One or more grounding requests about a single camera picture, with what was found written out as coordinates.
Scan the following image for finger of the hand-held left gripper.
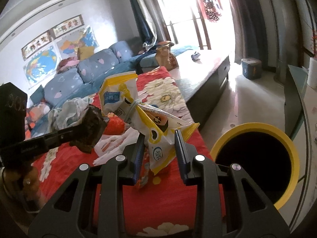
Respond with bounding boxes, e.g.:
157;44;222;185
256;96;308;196
15;124;80;155

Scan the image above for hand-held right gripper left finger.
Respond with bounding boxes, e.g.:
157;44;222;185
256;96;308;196
28;135;145;238

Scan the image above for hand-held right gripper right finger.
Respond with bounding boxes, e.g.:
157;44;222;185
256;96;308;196
174;128;291;238

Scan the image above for yellow white snack bag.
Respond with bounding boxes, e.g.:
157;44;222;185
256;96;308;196
98;71;201;190

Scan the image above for dark brown wrapper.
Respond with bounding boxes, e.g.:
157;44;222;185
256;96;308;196
71;105;109;154

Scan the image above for yellow rimmed trash bin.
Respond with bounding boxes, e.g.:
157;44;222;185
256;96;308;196
210;123;298;210

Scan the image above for person's left hand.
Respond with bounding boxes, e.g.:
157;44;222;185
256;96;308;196
2;165;42;205

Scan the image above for orange blue patterned cloth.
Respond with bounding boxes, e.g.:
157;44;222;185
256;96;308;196
25;102;53;139

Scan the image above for pale crumpled plastic bag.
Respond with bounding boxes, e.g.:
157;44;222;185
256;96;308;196
48;97;93;132

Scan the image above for white plastic wrapper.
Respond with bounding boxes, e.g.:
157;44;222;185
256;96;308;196
94;129;140;166

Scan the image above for red plastic wrapper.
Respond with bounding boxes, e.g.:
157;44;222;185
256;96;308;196
105;116;125;135

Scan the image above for red floral blanket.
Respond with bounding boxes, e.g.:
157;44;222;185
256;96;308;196
25;67;227;238

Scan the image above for world map poster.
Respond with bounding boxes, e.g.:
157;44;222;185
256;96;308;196
23;50;61;90

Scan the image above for blue patterned sofa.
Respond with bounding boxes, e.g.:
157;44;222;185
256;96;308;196
25;36;199;129

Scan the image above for framed calligraphy picture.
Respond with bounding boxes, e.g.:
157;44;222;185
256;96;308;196
21;30;53;61
51;13;83;39

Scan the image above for pink cloth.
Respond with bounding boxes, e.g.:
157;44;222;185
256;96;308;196
58;57;80;73

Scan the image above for dark glossy coffee table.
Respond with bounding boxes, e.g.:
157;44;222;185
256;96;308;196
137;50;231;129

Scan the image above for colourful country map poster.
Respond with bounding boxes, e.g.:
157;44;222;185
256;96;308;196
56;26;99;55

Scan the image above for yellow cushion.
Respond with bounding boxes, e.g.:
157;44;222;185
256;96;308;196
77;46;96;61

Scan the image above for blue storage stool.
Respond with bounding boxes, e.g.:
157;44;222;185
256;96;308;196
241;58;263;80

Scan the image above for glass topped cabinet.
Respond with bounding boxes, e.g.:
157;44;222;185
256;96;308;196
284;64;317;238

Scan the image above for dark blue curtain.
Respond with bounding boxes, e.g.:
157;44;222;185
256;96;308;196
126;0;159;45

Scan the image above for dark brown curtain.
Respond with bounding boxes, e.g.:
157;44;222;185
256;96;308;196
230;0;251;65

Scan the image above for white vase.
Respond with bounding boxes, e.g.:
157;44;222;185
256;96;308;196
307;57;317;90

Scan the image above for silver standing air conditioner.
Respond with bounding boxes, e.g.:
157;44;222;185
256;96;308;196
260;0;293;72

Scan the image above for hanging red patterned clothes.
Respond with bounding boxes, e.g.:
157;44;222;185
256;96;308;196
196;0;223;20

